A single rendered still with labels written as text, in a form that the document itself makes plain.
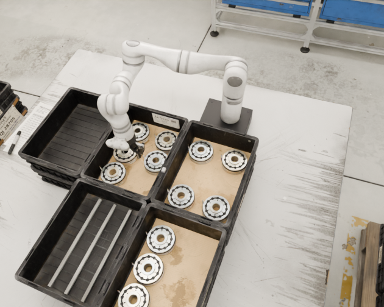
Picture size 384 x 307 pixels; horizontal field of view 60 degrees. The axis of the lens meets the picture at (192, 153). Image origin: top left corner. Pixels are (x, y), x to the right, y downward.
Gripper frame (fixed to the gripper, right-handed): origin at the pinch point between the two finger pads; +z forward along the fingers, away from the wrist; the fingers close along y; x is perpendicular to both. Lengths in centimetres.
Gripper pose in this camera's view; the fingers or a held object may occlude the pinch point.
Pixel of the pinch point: (132, 153)
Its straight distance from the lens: 143.2
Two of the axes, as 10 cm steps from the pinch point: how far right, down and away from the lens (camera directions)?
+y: -9.5, -2.2, 2.1
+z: 0.6, 5.4, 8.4
